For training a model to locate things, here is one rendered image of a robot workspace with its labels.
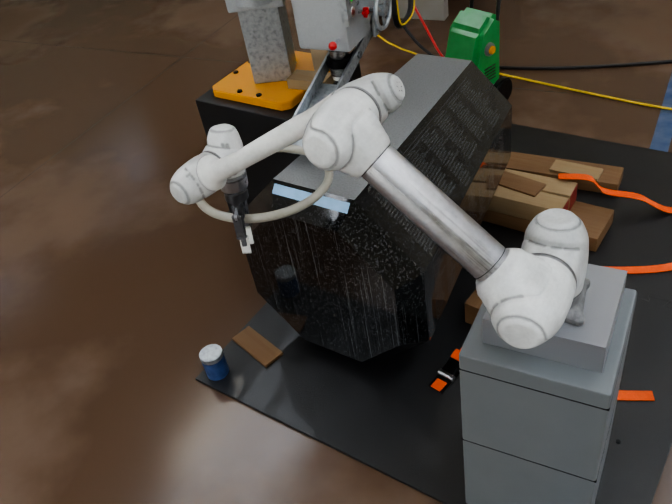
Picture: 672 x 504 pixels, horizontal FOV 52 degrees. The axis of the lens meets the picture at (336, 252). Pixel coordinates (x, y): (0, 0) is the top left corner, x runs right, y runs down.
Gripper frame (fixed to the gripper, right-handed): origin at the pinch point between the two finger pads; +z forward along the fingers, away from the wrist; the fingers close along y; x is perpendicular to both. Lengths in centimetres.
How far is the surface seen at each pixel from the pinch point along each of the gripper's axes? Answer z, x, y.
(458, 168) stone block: 11, -74, 57
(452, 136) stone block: 3, -72, 69
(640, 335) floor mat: 79, -145, 30
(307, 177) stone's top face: -2.4, -17.4, 34.4
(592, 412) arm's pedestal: 17, -98, -61
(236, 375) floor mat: 86, 24, 21
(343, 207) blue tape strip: 0.7, -31.2, 17.8
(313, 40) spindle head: -39, -21, 72
